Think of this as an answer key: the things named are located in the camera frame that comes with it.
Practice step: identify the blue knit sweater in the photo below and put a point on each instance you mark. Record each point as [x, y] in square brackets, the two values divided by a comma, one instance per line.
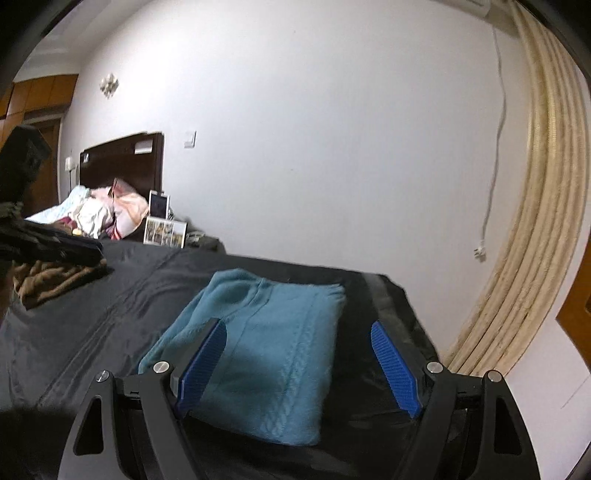
[258, 346]

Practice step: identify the beige curtain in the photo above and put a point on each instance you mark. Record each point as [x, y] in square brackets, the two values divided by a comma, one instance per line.
[545, 207]

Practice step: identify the wooden wardrobe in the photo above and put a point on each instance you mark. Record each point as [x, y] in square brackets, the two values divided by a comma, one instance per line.
[41, 101]

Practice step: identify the light blue bedding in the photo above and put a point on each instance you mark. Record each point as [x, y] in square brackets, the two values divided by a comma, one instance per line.
[55, 207]

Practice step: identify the photo print calendar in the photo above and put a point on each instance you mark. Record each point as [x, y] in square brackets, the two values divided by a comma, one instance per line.
[164, 233]

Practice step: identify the white wall switch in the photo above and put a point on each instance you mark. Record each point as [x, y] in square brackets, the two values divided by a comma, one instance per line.
[190, 139]
[70, 164]

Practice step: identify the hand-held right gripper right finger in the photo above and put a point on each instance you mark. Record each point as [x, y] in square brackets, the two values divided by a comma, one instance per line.
[395, 369]

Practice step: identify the dark wooden headboard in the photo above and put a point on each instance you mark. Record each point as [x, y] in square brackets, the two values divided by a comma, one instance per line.
[124, 161]

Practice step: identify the brown fleece garment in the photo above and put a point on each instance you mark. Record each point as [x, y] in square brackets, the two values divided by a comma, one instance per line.
[51, 281]

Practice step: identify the wooden door frame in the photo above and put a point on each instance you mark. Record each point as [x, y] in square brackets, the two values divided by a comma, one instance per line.
[577, 318]

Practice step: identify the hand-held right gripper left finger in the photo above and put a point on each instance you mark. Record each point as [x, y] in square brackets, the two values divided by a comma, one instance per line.
[203, 364]

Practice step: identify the white wall socket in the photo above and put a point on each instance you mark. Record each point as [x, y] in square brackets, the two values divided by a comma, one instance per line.
[480, 250]

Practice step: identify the white tablet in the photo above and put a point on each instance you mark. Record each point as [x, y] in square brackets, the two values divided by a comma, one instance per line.
[159, 205]

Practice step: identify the white wall ornament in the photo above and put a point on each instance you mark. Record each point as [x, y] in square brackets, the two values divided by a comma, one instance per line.
[109, 84]

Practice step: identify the pink white bedding pile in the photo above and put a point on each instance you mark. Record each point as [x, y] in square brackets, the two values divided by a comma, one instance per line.
[129, 207]

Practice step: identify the black bed sheet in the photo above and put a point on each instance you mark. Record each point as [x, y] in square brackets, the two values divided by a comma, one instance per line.
[115, 314]

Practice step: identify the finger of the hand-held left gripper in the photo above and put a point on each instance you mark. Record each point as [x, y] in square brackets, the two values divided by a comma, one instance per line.
[64, 249]

